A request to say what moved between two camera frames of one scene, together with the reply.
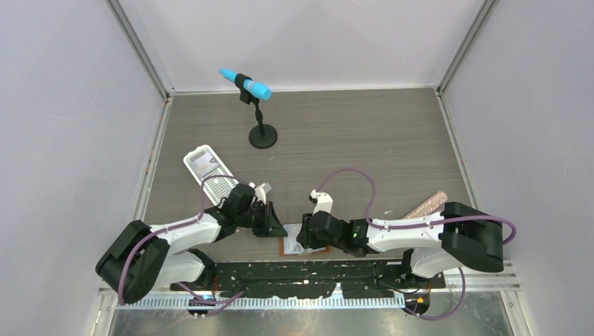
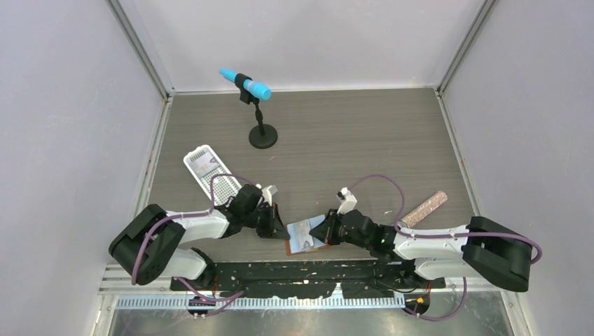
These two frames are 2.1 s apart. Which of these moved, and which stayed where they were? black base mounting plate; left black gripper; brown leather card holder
Moved: brown leather card holder
Stayed: left black gripper; black base mounting plate
